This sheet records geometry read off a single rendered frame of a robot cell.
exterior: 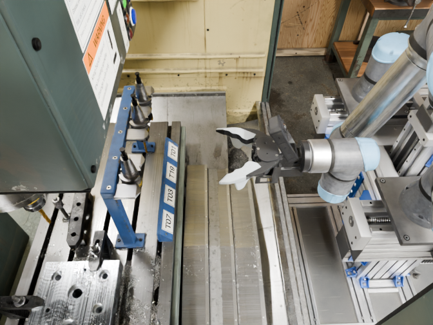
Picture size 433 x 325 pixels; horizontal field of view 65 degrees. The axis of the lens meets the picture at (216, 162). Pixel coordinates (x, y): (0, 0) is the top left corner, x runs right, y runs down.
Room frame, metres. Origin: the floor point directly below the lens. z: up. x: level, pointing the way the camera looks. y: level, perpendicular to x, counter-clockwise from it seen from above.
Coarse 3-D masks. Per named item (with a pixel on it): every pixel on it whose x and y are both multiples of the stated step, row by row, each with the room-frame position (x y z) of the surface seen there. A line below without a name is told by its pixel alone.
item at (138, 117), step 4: (132, 108) 0.81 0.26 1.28; (136, 108) 0.80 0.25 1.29; (140, 108) 0.82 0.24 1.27; (132, 112) 0.80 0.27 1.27; (136, 112) 0.80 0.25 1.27; (140, 112) 0.81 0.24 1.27; (132, 116) 0.80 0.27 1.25; (136, 116) 0.80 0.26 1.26; (140, 116) 0.80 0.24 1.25; (144, 116) 0.82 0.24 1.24; (132, 120) 0.80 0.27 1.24; (136, 120) 0.80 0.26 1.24; (140, 120) 0.80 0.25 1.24; (144, 120) 0.81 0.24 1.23
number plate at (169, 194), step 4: (168, 188) 0.74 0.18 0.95; (172, 188) 0.75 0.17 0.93; (164, 192) 0.71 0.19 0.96; (168, 192) 0.72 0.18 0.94; (172, 192) 0.73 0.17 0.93; (164, 196) 0.69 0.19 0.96; (168, 196) 0.70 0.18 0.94; (172, 196) 0.71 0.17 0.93; (164, 200) 0.68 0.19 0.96; (168, 200) 0.69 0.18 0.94; (172, 200) 0.70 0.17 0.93; (172, 204) 0.68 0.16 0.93
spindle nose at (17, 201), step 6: (0, 198) 0.30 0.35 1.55; (6, 198) 0.30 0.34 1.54; (12, 198) 0.31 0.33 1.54; (18, 198) 0.31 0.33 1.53; (24, 198) 0.31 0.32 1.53; (30, 198) 0.32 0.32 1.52; (36, 198) 0.33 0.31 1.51; (0, 204) 0.30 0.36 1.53; (6, 204) 0.30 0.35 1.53; (12, 204) 0.30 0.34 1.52; (18, 204) 0.31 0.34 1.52; (24, 204) 0.31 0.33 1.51; (0, 210) 0.30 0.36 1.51; (6, 210) 0.30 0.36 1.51; (12, 210) 0.30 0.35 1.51
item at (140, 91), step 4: (136, 84) 0.92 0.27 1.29; (140, 84) 0.92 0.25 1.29; (136, 88) 0.92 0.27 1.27; (140, 88) 0.91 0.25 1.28; (144, 88) 0.92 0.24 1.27; (136, 92) 0.92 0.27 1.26; (140, 92) 0.91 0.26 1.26; (144, 92) 0.92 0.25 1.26; (136, 96) 0.92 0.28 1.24; (140, 96) 0.91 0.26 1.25; (144, 96) 0.91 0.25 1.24; (148, 96) 0.93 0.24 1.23; (140, 100) 0.91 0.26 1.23; (144, 100) 0.91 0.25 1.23
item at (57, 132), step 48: (0, 0) 0.26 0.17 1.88; (48, 0) 0.34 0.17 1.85; (0, 48) 0.26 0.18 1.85; (48, 48) 0.30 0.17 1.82; (0, 96) 0.26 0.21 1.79; (48, 96) 0.26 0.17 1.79; (0, 144) 0.25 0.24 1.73; (48, 144) 0.26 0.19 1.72; (96, 144) 0.32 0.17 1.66; (0, 192) 0.26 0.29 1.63; (48, 192) 0.26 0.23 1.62
